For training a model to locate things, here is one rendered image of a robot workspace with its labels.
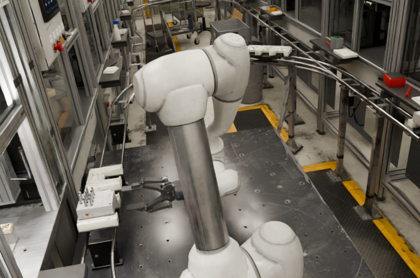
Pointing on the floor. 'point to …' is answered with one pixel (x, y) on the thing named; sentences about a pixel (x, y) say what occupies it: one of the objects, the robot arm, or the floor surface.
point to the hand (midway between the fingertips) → (131, 197)
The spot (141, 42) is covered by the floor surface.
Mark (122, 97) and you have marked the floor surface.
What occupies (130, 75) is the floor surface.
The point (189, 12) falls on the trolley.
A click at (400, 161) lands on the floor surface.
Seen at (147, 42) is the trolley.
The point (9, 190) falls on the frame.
